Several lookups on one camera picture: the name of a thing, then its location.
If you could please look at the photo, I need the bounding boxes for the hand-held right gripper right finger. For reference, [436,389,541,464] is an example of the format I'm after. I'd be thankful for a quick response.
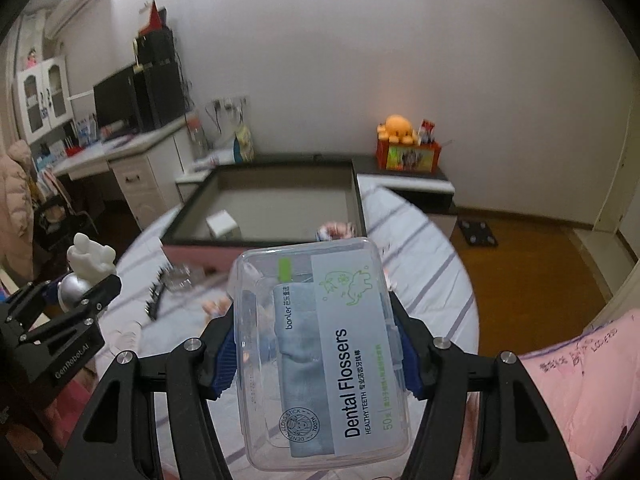
[387,290,576,480]

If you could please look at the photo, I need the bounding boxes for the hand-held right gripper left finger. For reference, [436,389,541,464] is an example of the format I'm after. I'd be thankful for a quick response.
[57,300,238,480]

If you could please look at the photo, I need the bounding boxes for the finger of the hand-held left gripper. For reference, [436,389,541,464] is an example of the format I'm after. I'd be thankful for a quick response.
[20,274,123,348]
[0,280,66,328]

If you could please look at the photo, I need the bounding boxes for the white figurine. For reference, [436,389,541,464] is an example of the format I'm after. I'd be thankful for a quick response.
[57,232,119,313]

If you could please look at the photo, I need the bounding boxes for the clear plastic dental flosser box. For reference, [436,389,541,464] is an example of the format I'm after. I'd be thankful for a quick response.
[227,236,412,472]

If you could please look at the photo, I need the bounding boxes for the pink storage box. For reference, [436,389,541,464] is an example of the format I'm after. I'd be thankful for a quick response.
[161,162,369,281]

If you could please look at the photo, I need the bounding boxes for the black hair comb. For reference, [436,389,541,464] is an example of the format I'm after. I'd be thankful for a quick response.
[145,262,173,322]

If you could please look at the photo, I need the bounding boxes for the black chair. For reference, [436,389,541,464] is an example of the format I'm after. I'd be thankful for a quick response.
[32,195,98,251]

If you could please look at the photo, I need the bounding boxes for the clear plastic item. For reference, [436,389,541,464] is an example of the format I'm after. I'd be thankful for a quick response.
[162,265,206,293]

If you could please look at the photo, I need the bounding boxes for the pink down jacket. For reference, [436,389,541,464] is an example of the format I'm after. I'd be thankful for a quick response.
[0,140,36,281]

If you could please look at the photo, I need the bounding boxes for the small white box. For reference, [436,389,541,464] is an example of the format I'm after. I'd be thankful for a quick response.
[206,211,243,241]

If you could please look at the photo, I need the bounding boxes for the white desk with drawers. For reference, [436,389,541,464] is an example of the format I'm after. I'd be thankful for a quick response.
[50,117,193,231]

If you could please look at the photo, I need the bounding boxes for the black bathroom scale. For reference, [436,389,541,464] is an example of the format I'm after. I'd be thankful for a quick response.
[460,219,499,247]

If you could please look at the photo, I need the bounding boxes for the pink white toy figure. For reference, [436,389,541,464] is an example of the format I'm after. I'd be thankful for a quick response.
[316,221,358,242]

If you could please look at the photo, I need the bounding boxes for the blue white packages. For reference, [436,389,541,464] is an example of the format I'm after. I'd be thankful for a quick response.
[74,115,99,147]

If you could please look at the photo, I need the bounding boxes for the pink quilt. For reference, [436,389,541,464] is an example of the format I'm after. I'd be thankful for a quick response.
[460,307,640,480]

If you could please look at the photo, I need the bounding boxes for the white side table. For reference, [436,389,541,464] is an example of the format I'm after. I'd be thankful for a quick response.
[175,152,236,196]

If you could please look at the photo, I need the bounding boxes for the black low cabinet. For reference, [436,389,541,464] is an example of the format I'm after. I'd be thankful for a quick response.
[352,155,458,238]

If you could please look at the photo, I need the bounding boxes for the white glass-door cabinet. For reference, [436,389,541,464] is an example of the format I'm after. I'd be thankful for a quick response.
[14,52,71,143]

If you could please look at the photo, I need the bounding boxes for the plastic bottle with orange cap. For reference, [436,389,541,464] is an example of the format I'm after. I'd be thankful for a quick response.
[187,115,208,158]

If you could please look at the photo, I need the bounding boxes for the black computer monitor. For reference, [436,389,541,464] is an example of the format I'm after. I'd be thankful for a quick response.
[92,66,138,133]

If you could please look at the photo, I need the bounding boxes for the red printed storage box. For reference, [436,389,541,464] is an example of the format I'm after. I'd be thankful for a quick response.
[376,137,443,175]

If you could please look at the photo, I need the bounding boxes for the printed snack bag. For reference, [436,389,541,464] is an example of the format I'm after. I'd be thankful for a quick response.
[232,122,256,163]

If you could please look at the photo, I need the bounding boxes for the black computer tower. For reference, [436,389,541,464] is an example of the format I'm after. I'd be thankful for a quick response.
[132,62,186,131]

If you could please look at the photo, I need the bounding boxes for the orange octopus plush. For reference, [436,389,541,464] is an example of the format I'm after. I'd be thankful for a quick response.
[376,114,420,147]

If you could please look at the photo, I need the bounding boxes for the black speaker box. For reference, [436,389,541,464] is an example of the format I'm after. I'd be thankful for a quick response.
[134,27,176,66]

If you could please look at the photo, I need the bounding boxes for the white air conditioner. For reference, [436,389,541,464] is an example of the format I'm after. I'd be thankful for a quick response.
[44,0,108,38]

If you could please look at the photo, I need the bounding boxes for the red paper item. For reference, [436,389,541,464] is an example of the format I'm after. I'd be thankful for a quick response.
[139,2,168,36]

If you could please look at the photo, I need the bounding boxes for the white door frame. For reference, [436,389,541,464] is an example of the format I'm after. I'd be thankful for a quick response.
[592,55,640,266]

